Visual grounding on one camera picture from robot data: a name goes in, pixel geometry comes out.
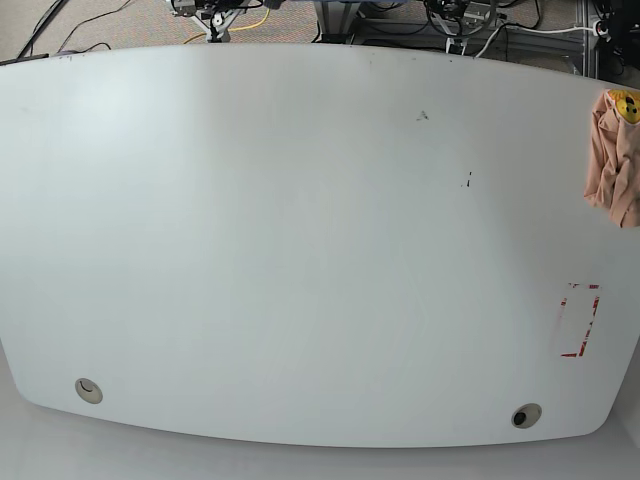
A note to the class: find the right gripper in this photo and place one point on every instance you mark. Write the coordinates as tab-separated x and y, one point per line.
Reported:
214	14

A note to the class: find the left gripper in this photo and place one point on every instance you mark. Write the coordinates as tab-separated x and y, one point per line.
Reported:
460	19

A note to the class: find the peach t-shirt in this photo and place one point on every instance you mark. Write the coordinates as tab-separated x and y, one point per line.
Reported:
612	180

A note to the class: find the red tape rectangle marking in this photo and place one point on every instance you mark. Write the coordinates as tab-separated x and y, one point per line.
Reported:
577	314

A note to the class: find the left table grommet hole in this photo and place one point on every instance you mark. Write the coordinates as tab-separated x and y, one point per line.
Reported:
88	391

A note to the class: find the table grommet hole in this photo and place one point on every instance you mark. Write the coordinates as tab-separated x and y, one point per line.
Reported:
526	416
88	391

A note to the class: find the right table grommet hole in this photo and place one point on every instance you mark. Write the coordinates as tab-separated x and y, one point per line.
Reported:
526	416

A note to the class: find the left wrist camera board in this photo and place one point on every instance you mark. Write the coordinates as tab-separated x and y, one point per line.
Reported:
455	46

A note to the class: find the aluminium frame stand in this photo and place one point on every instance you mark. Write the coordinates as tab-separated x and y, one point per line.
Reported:
521	29

